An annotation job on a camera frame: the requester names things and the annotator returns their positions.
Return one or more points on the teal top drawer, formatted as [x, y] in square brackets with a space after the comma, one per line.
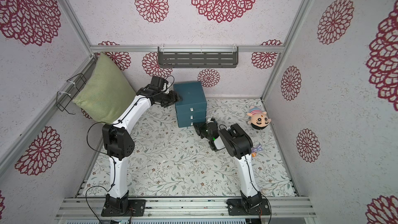
[186, 108]

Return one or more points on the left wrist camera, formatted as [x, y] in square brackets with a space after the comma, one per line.
[159, 84]

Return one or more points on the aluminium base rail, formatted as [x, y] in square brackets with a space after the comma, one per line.
[193, 207]

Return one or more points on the teal drawer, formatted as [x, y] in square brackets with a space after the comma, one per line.
[186, 108]
[192, 117]
[189, 122]

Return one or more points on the teal bottom drawer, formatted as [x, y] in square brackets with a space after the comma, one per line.
[189, 122]

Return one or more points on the black wire wall rack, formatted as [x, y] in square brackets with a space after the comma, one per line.
[74, 86]

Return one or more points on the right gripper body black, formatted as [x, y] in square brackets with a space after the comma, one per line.
[203, 128]

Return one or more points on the cartoon boy plush head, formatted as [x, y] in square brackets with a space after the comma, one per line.
[259, 119]

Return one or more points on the green pillow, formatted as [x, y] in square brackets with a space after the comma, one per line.
[107, 94]

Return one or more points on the purple toy figure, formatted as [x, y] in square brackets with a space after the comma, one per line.
[256, 150]

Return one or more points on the teal drawer cabinet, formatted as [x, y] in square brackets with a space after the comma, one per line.
[190, 92]

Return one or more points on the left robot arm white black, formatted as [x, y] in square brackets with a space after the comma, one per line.
[119, 145]

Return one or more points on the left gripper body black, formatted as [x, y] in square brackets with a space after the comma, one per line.
[166, 99]

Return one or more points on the grey wall shelf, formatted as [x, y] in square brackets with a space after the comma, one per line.
[198, 58]

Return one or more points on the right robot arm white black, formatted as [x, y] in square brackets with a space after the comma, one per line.
[239, 146]

